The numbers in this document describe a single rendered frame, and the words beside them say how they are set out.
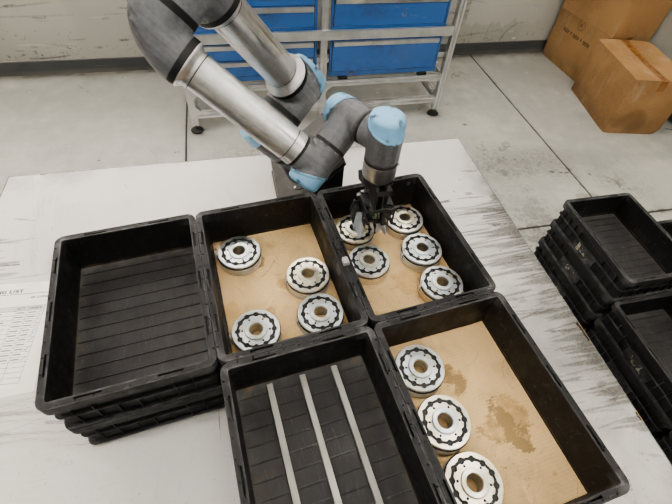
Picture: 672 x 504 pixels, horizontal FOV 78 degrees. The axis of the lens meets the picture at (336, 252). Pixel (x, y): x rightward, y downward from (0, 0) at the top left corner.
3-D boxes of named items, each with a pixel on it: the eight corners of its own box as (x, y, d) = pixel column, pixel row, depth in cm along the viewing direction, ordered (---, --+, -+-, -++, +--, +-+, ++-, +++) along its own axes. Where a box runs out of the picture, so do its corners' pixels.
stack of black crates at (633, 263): (517, 269, 194) (563, 199, 160) (572, 261, 200) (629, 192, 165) (563, 345, 170) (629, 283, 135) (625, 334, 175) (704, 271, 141)
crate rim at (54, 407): (59, 244, 93) (54, 237, 91) (196, 219, 100) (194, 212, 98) (40, 418, 70) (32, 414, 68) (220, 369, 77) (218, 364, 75)
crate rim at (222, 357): (196, 219, 100) (194, 212, 98) (314, 197, 107) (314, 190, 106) (220, 369, 77) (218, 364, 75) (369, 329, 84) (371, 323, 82)
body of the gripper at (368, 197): (362, 230, 98) (367, 192, 89) (353, 205, 103) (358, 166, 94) (392, 226, 99) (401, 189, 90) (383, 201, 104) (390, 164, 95)
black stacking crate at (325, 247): (204, 245, 108) (195, 214, 99) (313, 223, 115) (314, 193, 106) (228, 388, 84) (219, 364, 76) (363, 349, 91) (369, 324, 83)
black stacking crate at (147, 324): (78, 270, 100) (56, 239, 92) (203, 245, 108) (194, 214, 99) (66, 433, 77) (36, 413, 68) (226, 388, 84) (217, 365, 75)
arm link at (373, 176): (360, 150, 91) (395, 147, 92) (358, 167, 94) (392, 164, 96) (368, 172, 86) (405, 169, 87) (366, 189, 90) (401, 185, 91)
